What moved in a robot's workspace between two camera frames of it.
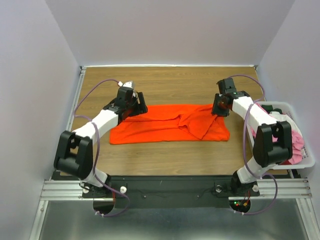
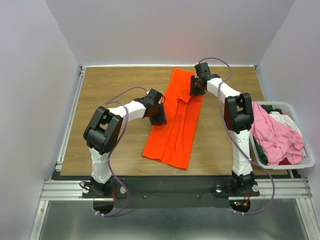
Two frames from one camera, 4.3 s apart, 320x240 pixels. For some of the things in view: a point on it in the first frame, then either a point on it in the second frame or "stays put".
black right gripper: (216, 110) -> (192, 89)
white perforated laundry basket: (308, 160) stays put
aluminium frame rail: (70, 190) stays put
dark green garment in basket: (269, 108) stays put
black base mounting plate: (170, 192) stays put
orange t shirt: (168, 123) -> (173, 143)
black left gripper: (140, 108) -> (161, 118)
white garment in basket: (279, 117) stays put
